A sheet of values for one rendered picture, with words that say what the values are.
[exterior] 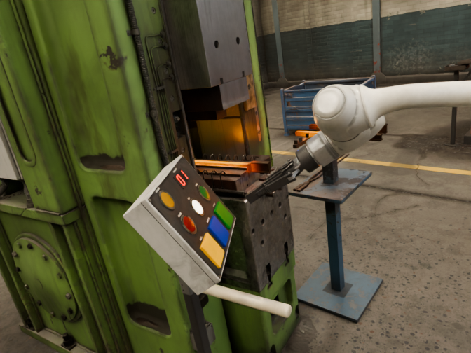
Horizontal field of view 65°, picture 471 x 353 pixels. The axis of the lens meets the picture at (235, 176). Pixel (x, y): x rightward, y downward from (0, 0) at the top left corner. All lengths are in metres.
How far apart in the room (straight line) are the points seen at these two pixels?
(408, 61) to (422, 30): 0.67
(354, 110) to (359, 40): 8.80
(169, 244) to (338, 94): 0.52
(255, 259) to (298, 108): 4.18
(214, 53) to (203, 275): 0.80
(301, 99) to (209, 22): 4.22
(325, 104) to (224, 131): 1.09
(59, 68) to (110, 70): 0.32
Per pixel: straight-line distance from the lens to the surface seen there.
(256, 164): 1.55
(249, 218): 1.50
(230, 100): 1.45
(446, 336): 2.23
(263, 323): 1.83
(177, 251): 0.93
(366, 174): 2.13
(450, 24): 9.00
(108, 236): 1.73
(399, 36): 9.30
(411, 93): 0.91
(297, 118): 5.63
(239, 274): 1.72
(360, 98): 0.88
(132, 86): 1.27
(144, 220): 0.91
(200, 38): 1.36
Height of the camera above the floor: 1.51
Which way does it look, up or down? 20 degrees down
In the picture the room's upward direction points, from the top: 9 degrees counter-clockwise
